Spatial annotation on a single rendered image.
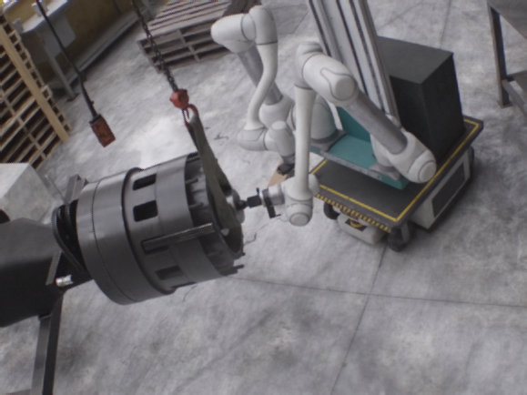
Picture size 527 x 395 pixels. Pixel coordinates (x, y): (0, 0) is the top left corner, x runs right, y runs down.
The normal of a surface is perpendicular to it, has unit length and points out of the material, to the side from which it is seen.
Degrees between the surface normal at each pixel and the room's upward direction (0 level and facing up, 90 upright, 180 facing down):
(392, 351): 0
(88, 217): 24
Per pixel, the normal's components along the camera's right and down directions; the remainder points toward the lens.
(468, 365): -0.33, -0.70
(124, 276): -0.01, 0.51
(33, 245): 0.15, -0.75
